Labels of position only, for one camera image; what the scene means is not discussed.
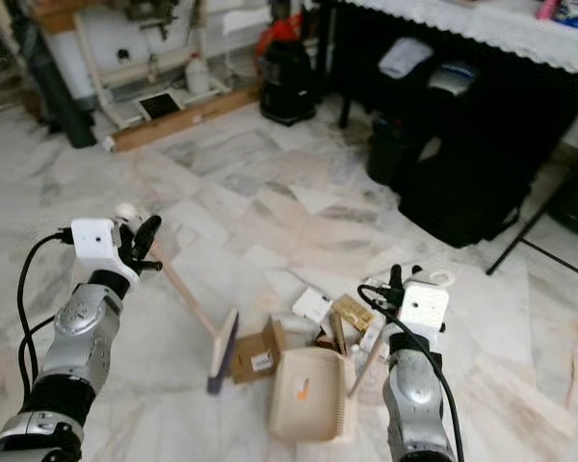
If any brown cardboard box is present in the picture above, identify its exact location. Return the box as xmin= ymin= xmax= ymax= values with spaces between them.
xmin=229 ymin=318 xmax=288 ymax=386

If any black vacuum cleaner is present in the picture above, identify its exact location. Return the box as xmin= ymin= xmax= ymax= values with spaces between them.
xmin=252 ymin=14 xmax=321 ymax=127

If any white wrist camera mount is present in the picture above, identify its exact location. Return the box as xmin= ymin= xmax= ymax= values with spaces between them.
xmin=70 ymin=218 xmax=137 ymax=286
xmin=399 ymin=280 xmax=452 ymax=334

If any black bag white flap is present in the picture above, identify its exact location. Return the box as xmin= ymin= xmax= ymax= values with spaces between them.
xmin=364 ymin=35 xmax=436 ymax=190

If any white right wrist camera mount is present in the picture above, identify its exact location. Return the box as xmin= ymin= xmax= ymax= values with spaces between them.
xmin=399 ymin=280 xmax=452 ymax=334

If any beige long-handled broom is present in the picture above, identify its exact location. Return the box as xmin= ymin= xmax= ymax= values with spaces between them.
xmin=115 ymin=200 xmax=241 ymax=398

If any table with white lace cloth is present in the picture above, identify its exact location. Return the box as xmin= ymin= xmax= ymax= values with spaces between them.
xmin=313 ymin=0 xmax=578 ymax=126

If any long wooden plank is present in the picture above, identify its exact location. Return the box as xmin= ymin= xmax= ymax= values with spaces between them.
xmin=104 ymin=85 xmax=267 ymax=154

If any beige long-handled dustpan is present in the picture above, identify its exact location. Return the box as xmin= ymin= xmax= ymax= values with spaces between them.
xmin=267 ymin=269 xmax=457 ymax=445

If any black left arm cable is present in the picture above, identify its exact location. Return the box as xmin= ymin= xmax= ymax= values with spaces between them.
xmin=16 ymin=228 xmax=74 ymax=410

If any black foot pedal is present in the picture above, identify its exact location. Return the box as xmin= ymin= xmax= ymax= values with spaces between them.
xmin=138 ymin=90 xmax=185 ymax=124

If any white paper card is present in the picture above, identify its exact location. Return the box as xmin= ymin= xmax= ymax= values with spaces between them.
xmin=292 ymin=287 xmax=335 ymax=324

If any white plastic bottle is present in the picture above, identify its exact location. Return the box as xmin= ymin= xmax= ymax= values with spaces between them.
xmin=185 ymin=52 xmax=212 ymax=97

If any dark thick tube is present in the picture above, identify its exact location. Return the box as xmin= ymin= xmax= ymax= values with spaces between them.
xmin=3 ymin=0 xmax=99 ymax=151

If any clear plastic bottle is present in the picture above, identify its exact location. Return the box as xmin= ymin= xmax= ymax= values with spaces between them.
xmin=349 ymin=327 xmax=386 ymax=372

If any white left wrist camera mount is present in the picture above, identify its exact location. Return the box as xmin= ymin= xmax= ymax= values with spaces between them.
xmin=70 ymin=218 xmax=137 ymax=286

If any small tan box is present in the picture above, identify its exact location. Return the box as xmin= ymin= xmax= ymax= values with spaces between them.
xmin=330 ymin=295 xmax=375 ymax=334

